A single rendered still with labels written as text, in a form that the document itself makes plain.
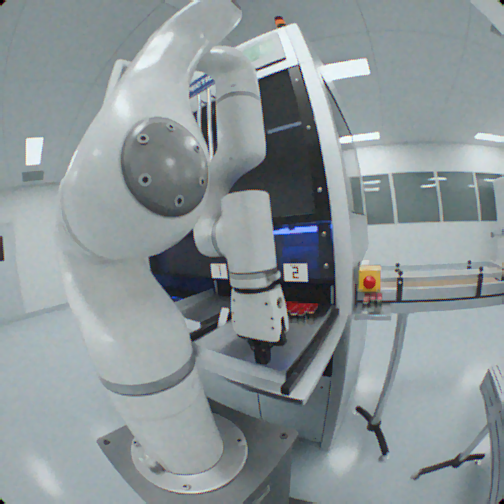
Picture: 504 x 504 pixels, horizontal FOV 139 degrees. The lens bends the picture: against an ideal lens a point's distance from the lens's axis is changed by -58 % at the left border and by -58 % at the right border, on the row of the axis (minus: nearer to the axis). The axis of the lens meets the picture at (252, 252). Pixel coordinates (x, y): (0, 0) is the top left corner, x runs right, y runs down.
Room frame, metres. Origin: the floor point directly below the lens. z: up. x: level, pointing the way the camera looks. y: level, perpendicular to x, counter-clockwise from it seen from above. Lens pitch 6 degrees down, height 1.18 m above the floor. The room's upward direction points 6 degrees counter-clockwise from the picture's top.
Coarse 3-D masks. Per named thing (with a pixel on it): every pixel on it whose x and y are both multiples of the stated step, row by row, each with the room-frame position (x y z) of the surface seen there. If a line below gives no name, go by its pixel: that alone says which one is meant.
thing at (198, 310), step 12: (180, 300) 0.86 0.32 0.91; (192, 300) 0.92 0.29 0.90; (204, 300) 0.95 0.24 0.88; (216, 300) 0.94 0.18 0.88; (228, 300) 0.92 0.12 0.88; (192, 312) 0.80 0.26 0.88; (204, 312) 0.79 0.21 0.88; (216, 312) 0.78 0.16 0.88; (192, 324) 0.64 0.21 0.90; (204, 324) 0.63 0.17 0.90
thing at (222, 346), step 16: (320, 320) 0.60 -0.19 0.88; (208, 336) 0.53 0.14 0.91; (224, 336) 0.57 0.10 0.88; (288, 336) 0.53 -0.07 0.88; (304, 336) 0.52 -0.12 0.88; (208, 352) 0.45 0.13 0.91; (224, 352) 0.48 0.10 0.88; (240, 352) 0.48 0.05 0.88; (272, 352) 0.46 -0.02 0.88; (288, 352) 0.45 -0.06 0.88; (304, 352) 0.41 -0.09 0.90; (240, 368) 0.39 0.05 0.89; (256, 368) 0.37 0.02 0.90; (272, 368) 0.35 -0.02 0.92; (288, 368) 0.35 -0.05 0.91
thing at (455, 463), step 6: (456, 456) 0.09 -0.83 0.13; (468, 456) 0.03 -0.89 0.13; (474, 456) -0.01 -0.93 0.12; (480, 456) -0.05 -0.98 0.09; (444, 462) 0.12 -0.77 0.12; (450, 462) 0.09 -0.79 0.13; (456, 462) 0.06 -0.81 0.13; (462, 462) 0.02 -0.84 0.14; (474, 462) -0.05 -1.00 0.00; (480, 462) -0.09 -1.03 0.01; (426, 468) 0.17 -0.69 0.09; (432, 468) 0.14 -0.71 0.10; (438, 468) 0.11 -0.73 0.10; (414, 474) 0.19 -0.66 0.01; (420, 474) 0.16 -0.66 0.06
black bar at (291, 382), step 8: (336, 312) 0.60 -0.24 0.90; (328, 320) 0.56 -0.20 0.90; (328, 328) 0.51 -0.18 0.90; (320, 336) 0.47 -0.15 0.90; (312, 344) 0.44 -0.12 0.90; (320, 344) 0.45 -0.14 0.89; (312, 352) 0.41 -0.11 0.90; (304, 360) 0.38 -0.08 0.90; (312, 360) 0.40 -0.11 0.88; (296, 368) 0.36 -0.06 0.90; (304, 368) 0.36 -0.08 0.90; (296, 376) 0.33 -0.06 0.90; (288, 384) 0.31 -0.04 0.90; (296, 384) 0.32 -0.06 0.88; (288, 392) 0.30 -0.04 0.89
